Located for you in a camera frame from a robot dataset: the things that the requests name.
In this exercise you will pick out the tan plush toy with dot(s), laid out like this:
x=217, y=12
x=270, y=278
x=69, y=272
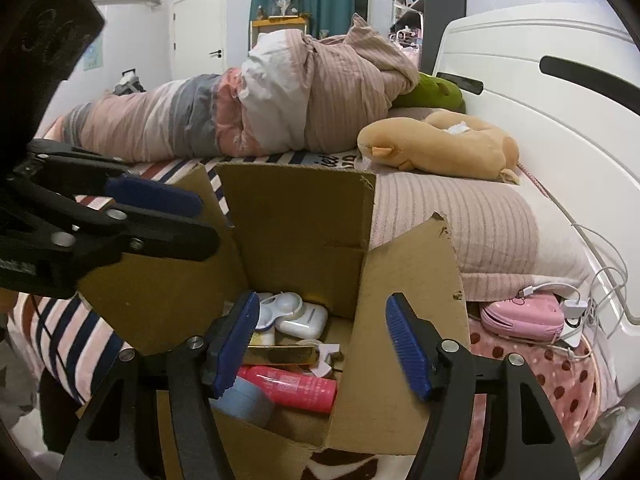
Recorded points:
x=450, y=150

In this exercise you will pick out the wall poster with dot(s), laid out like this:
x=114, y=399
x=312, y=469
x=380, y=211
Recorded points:
x=95, y=55

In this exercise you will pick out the blue square device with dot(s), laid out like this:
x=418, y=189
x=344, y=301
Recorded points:
x=245, y=402

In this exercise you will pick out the pink polka dot cloth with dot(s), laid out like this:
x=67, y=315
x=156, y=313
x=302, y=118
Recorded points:
x=540, y=385

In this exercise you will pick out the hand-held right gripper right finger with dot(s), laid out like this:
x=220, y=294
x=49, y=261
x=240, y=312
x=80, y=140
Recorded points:
x=407, y=350

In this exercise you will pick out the pink case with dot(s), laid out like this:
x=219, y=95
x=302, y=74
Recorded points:
x=520, y=320

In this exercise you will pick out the white earbuds case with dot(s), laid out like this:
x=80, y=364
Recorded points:
x=305, y=320

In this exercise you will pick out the yellow cabinet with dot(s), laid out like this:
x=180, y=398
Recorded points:
x=280, y=24

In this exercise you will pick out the brown cardboard box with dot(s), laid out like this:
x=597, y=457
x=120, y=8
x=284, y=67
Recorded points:
x=310, y=240

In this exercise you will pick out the pink tube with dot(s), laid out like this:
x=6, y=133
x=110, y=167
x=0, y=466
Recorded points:
x=295, y=385

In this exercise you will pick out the white headboard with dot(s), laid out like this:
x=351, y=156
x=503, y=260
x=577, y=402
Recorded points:
x=550, y=110

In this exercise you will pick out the pink striped pillow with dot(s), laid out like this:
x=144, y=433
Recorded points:
x=450, y=220

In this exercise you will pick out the rolled pink grey duvet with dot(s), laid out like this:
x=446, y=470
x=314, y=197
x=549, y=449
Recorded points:
x=280, y=90

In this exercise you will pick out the gold bar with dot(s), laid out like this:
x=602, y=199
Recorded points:
x=280, y=355

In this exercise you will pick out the window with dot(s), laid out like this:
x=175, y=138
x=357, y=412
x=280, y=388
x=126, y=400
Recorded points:
x=363, y=5

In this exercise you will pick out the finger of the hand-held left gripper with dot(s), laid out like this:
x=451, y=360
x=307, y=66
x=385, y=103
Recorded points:
x=165, y=242
x=155, y=197

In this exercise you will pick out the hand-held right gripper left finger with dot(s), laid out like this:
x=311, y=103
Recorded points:
x=235, y=350

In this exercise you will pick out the green plush toy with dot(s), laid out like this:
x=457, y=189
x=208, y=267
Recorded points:
x=435, y=91

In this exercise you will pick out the dark tall shelf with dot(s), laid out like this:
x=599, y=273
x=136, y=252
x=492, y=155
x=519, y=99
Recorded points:
x=440, y=5

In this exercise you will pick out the white charger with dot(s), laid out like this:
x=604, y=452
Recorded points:
x=574, y=317

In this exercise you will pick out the white round device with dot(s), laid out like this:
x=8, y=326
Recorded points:
x=280, y=310

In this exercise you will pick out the white door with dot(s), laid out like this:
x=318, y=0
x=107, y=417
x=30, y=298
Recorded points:
x=197, y=35

